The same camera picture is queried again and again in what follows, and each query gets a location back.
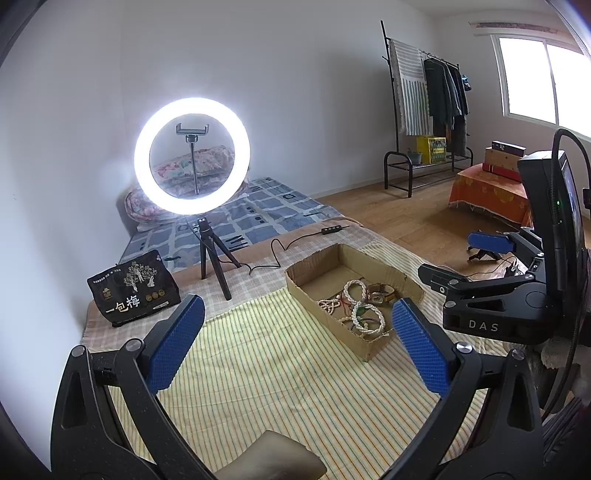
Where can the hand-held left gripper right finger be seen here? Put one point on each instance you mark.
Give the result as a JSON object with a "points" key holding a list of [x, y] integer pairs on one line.
{"points": [[420, 346]]}

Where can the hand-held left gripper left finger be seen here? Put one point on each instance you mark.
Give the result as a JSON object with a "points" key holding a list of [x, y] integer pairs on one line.
{"points": [[178, 341]]}

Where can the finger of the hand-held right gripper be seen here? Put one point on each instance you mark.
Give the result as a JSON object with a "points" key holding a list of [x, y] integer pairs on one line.
{"points": [[485, 242], [436, 278]]}

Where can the cardboard box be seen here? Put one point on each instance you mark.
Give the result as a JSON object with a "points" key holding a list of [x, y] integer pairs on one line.
{"points": [[323, 263]]}

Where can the person's right hand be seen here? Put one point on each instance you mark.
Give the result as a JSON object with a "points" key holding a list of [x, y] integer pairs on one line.
{"points": [[561, 353]]}

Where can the orange patterned cloth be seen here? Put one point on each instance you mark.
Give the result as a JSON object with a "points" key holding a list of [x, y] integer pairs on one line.
{"points": [[489, 194]]}

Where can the beige checked sheet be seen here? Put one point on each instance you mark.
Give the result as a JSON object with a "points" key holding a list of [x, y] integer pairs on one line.
{"points": [[392, 254]]}

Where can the black snack bag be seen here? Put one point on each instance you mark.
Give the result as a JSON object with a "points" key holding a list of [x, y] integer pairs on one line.
{"points": [[134, 286]]}

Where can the orange gift box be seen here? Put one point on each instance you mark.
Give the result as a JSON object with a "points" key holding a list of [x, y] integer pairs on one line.
{"points": [[501, 166]]}

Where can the dark long gift box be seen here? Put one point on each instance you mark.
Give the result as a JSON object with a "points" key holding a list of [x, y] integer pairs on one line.
{"points": [[508, 148]]}

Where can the black clothes rack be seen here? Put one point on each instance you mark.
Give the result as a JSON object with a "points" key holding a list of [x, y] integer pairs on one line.
{"points": [[410, 180]]}

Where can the black tripod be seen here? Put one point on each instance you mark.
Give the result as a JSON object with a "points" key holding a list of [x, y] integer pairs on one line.
{"points": [[205, 240]]}

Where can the yellow box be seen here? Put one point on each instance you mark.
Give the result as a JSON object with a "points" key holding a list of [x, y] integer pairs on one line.
{"points": [[431, 150]]}

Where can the small grey pot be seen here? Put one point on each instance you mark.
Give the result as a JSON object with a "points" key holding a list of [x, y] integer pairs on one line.
{"points": [[414, 158]]}

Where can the yellow green striped cloth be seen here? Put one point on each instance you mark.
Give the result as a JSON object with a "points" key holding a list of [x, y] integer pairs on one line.
{"points": [[277, 392]]}

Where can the dark blue hanging garment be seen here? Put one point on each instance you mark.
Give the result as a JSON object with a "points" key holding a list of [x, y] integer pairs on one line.
{"points": [[461, 106]]}

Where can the floral pillow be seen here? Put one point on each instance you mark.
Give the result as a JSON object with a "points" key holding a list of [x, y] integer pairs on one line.
{"points": [[133, 202]]}

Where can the tan flat object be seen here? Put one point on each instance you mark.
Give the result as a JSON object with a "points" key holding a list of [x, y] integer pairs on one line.
{"points": [[272, 457]]}

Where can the dark green hanging jacket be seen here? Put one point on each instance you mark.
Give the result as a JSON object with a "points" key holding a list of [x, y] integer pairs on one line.
{"points": [[438, 97]]}

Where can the striped hanging towel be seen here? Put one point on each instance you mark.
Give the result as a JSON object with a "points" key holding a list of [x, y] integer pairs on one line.
{"points": [[411, 92]]}

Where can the dark striped garment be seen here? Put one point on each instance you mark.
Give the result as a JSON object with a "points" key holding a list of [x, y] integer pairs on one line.
{"points": [[563, 434]]}

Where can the window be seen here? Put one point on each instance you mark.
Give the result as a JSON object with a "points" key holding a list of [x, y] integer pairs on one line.
{"points": [[526, 78]]}

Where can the blue patterned mattress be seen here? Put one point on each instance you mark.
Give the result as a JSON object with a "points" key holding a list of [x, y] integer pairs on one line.
{"points": [[277, 203]]}

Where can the floral pillows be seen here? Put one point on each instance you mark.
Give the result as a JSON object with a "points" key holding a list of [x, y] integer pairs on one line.
{"points": [[217, 161]]}

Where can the black phone holder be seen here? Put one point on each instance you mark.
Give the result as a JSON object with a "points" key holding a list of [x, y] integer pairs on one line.
{"points": [[193, 134]]}

